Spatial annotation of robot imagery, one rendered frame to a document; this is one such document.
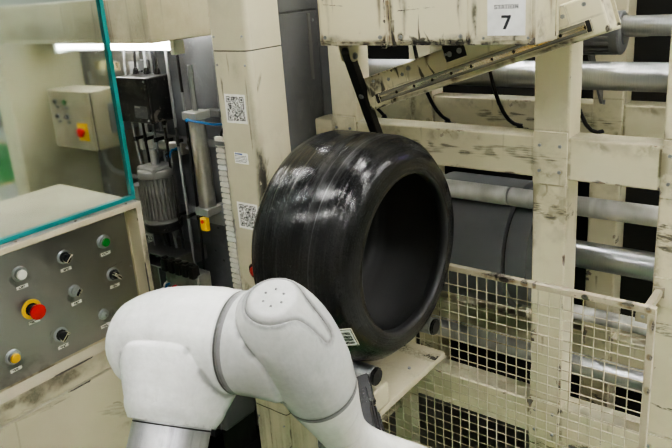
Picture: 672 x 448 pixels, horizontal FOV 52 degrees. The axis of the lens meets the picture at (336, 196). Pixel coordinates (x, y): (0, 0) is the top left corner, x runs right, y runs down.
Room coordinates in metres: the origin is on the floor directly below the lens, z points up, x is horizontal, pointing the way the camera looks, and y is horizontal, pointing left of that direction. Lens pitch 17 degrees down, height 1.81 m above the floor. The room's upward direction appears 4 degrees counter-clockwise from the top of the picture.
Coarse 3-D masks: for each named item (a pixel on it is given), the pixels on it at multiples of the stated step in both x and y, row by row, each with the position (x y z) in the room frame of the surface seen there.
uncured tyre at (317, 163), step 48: (336, 144) 1.57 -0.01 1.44; (384, 144) 1.54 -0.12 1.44; (288, 192) 1.48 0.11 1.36; (336, 192) 1.42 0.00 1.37; (384, 192) 1.46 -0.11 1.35; (432, 192) 1.78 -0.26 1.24; (288, 240) 1.42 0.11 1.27; (336, 240) 1.37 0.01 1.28; (384, 240) 1.87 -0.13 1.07; (432, 240) 1.78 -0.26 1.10; (336, 288) 1.35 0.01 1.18; (384, 288) 1.78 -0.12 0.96; (432, 288) 1.64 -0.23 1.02; (384, 336) 1.44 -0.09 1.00
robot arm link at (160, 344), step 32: (192, 288) 0.83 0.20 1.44; (224, 288) 0.82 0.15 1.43; (128, 320) 0.80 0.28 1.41; (160, 320) 0.78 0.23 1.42; (192, 320) 0.76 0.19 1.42; (128, 352) 0.77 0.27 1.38; (160, 352) 0.75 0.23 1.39; (192, 352) 0.74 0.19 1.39; (128, 384) 0.75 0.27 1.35; (160, 384) 0.73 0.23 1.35; (192, 384) 0.73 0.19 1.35; (128, 416) 0.74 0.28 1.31; (160, 416) 0.72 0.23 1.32; (192, 416) 0.72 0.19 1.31; (224, 416) 0.77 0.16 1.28
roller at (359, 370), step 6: (354, 366) 1.46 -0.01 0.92; (360, 366) 1.45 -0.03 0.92; (366, 366) 1.45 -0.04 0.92; (372, 366) 1.44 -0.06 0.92; (360, 372) 1.44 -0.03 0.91; (366, 372) 1.43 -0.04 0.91; (372, 372) 1.42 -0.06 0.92; (378, 372) 1.43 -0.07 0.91; (372, 378) 1.42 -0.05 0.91; (378, 378) 1.43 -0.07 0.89; (372, 384) 1.42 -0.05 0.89
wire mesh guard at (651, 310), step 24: (456, 264) 1.83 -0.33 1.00; (552, 288) 1.64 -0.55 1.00; (528, 312) 1.69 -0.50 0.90; (576, 312) 1.61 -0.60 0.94; (648, 312) 1.49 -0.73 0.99; (432, 336) 1.87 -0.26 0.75; (648, 336) 1.49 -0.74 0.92; (528, 360) 1.69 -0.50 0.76; (600, 360) 1.56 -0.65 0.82; (648, 360) 1.48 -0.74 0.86; (432, 384) 1.88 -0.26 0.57; (576, 384) 1.60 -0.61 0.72; (648, 384) 1.48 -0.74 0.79; (432, 408) 1.88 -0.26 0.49; (456, 408) 1.83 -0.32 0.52; (480, 408) 1.78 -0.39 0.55; (504, 408) 1.73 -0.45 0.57; (624, 408) 1.52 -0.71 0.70; (648, 408) 1.48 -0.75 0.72; (432, 432) 1.88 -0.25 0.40; (576, 432) 1.60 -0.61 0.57; (600, 432) 1.56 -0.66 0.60; (624, 432) 1.52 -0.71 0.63
